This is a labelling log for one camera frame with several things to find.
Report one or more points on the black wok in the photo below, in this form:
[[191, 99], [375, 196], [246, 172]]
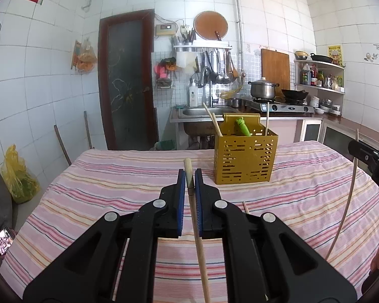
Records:
[[294, 94]]

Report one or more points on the smartphone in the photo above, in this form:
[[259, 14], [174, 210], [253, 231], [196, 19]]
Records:
[[3, 241]]

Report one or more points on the white wall socket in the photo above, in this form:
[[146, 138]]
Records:
[[185, 28]]

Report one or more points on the green frog spoon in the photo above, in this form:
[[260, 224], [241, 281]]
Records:
[[243, 127]]

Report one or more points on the grey wall pipe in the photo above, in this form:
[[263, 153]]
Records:
[[238, 22]]

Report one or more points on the wall sticker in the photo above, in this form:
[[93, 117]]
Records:
[[370, 56]]

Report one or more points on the pink striped tablecloth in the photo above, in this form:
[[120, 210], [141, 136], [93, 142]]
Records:
[[113, 180]]

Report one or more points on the white hanging plastic bag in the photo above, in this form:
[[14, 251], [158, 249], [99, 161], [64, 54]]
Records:
[[186, 60]]

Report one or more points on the metal pole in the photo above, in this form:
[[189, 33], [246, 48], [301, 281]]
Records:
[[88, 131]]

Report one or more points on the orange hanging plastic bag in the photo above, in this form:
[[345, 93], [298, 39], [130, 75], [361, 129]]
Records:
[[86, 57]]

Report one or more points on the metal knife holder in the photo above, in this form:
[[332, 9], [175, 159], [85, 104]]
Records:
[[183, 39]]

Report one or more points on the gas stove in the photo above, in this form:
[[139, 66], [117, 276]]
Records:
[[287, 108]]

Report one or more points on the wooden stick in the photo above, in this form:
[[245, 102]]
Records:
[[62, 145]]

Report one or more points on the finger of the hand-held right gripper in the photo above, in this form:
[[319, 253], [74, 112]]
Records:
[[364, 151]]

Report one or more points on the metal wall rack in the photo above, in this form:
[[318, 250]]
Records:
[[202, 46]]

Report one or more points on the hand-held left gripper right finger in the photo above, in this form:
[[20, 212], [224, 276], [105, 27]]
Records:
[[198, 202]]

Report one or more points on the dark wooden glass door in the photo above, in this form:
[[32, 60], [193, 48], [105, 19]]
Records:
[[126, 79]]

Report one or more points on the pink hanging scrubbers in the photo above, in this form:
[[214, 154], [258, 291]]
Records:
[[165, 68]]

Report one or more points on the metal bowl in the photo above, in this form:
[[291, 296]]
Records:
[[301, 55]]

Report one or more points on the yellow plastic bag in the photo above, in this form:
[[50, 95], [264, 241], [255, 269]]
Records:
[[19, 183]]

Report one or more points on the yellow perforated utensil holder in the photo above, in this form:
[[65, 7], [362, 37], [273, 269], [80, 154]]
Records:
[[243, 164]]

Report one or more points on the stainless steel sink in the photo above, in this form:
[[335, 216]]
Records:
[[195, 113]]

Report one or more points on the white wall control box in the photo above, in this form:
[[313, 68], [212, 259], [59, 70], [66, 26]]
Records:
[[165, 30]]

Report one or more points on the kitchen counter cabinet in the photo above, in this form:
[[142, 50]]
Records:
[[331, 132]]

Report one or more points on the metal faucet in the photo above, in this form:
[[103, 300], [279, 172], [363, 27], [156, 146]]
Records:
[[211, 94]]

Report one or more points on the black pan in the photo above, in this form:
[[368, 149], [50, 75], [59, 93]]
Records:
[[321, 58]]

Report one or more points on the wooden cutting board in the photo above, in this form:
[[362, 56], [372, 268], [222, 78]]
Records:
[[274, 66]]

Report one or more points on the row of condiment bottles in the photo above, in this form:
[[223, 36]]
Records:
[[312, 77]]

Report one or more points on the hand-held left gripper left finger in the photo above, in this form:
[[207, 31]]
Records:
[[180, 202]]

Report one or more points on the stack of bowls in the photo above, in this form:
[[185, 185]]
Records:
[[325, 107]]

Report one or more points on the white soap bottle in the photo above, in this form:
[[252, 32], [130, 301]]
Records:
[[193, 94]]

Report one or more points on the yellow wall poster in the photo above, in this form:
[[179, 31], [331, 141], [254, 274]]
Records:
[[334, 55]]

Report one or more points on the row of hanging kitchen utensils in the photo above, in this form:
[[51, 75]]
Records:
[[220, 69]]

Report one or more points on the round orange pot lid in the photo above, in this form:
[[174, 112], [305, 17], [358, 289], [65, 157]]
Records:
[[210, 25]]

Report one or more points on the white corner shelf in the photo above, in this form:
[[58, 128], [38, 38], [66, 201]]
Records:
[[322, 64]]

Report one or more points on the stainless steel pot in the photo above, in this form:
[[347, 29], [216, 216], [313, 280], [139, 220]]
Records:
[[262, 89]]

